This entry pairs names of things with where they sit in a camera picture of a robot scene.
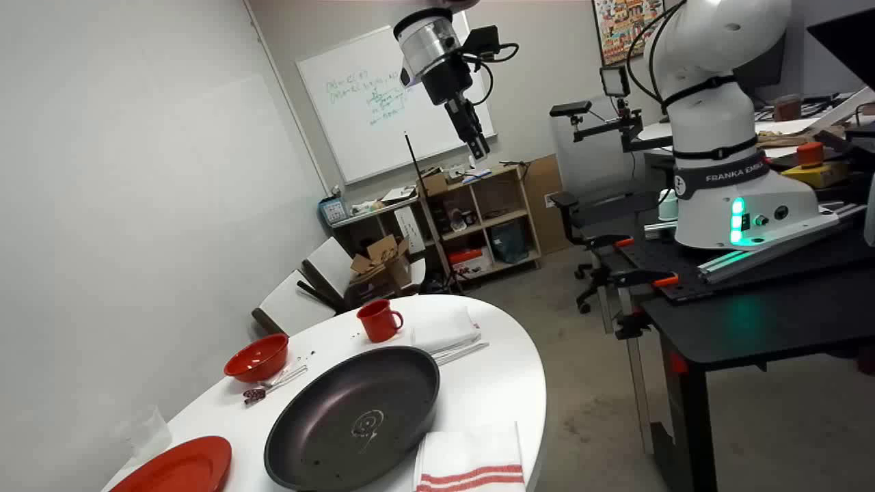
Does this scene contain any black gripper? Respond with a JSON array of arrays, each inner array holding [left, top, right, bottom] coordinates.
[[420, 48, 496, 164]]

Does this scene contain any red cup with handle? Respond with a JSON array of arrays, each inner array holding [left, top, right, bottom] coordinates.
[[355, 297, 409, 345]]

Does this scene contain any whiteboard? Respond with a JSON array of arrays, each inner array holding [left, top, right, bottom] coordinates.
[[297, 10, 500, 187]]

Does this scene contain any thin black pole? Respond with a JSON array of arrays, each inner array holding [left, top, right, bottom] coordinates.
[[402, 131, 451, 282]]

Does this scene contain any wooden cube shelf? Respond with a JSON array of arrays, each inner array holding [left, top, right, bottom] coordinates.
[[420, 160, 547, 286]]

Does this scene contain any flat brown cardboard sheet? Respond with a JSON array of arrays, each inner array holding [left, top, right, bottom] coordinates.
[[521, 151, 569, 257]]

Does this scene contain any black office chair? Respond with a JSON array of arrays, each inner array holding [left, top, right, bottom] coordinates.
[[547, 96, 647, 316]]

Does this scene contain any brown cardboard box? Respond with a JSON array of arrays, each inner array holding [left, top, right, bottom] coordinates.
[[348, 233, 414, 297]]

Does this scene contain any black metal stand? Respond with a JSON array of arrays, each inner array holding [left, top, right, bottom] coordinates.
[[297, 257, 350, 315]]

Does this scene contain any red bowl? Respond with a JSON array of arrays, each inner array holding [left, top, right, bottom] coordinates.
[[221, 331, 294, 384]]

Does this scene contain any black frying pan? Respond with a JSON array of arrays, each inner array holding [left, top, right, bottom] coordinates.
[[261, 339, 492, 492]]

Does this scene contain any red yellow emergency stop button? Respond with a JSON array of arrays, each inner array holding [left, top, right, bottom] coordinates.
[[783, 135, 850, 194]]

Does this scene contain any black robot desk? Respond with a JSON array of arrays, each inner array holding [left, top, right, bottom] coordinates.
[[597, 205, 875, 492]]

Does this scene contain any red plate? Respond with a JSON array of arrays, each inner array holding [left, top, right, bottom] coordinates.
[[106, 435, 236, 492]]

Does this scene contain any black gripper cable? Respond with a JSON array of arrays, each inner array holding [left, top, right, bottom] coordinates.
[[456, 38, 525, 105]]

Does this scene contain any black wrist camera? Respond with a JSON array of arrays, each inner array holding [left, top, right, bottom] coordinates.
[[466, 22, 525, 69]]

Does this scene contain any black camera on mount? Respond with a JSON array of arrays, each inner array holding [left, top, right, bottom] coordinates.
[[571, 63, 648, 155]]

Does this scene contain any colourful wall poster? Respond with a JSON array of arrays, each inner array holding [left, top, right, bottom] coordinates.
[[588, 0, 686, 69]]

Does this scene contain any round white pedestal table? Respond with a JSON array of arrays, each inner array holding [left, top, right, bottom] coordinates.
[[100, 291, 554, 492]]

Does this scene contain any silver aluminium rail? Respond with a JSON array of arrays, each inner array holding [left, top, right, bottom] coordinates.
[[696, 198, 869, 283]]

